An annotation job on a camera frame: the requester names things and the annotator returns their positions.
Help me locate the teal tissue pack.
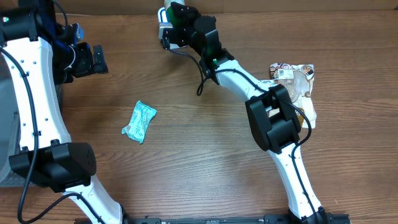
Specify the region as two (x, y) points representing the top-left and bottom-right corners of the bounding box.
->
(121, 101), (157, 144)

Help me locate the brown white snack pouch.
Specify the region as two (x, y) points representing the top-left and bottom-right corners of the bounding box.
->
(269, 63), (317, 128)

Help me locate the green capped bottle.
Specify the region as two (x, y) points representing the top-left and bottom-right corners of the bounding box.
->
(164, 0), (188, 28)

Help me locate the small teal carton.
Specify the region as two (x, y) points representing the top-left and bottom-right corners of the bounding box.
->
(261, 80), (277, 86)

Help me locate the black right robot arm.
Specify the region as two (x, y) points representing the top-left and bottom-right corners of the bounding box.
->
(161, 1), (329, 223)

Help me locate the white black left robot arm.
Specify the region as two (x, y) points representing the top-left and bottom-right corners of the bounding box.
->
(1, 0), (126, 223)

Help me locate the white barcode scanner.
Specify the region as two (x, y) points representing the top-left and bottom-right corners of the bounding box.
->
(157, 6), (186, 50)

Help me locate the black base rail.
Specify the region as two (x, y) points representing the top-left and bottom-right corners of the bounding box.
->
(74, 213), (351, 224)

